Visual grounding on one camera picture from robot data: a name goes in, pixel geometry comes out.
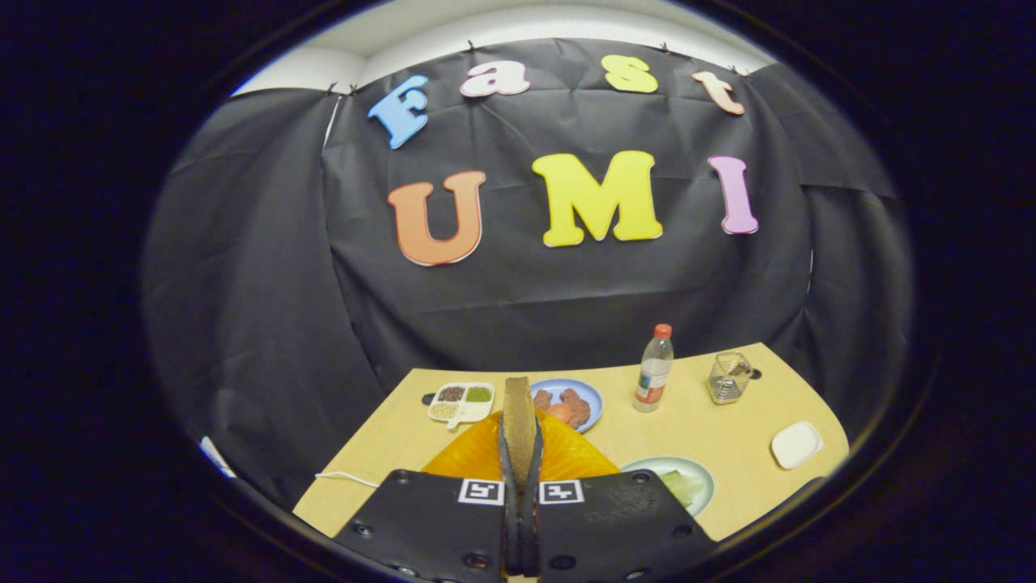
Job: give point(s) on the small white square plate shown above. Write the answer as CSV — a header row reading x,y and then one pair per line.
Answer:
x,y
797,445

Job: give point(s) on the red tomato slice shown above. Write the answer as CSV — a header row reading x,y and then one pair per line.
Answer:
x,y
560,412

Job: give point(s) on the green lettuce leaf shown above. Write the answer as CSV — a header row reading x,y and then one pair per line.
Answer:
x,y
684,487

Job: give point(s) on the light green plate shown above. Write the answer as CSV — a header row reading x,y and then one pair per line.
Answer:
x,y
647,465

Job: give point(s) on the brown meat piece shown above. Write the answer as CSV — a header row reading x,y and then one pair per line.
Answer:
x,y
541,398
576,405

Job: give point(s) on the white compartment tray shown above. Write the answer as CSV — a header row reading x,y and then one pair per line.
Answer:
x,y
461,402

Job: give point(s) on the brown bread slice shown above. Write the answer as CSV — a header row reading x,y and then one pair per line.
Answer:
x,y
520,421

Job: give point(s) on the blue plate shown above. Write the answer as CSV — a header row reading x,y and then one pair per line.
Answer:
x,y
592,394

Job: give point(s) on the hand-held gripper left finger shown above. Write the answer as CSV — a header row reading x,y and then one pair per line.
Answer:
x,y
437,518

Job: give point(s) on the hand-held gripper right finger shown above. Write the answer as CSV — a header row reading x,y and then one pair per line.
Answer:
x,y
607,522

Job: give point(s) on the black backdrop cloth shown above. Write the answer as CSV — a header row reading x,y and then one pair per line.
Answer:
x,y
283,283

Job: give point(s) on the clear bottle with red cap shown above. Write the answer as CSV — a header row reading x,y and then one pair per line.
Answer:
x,y
652,372

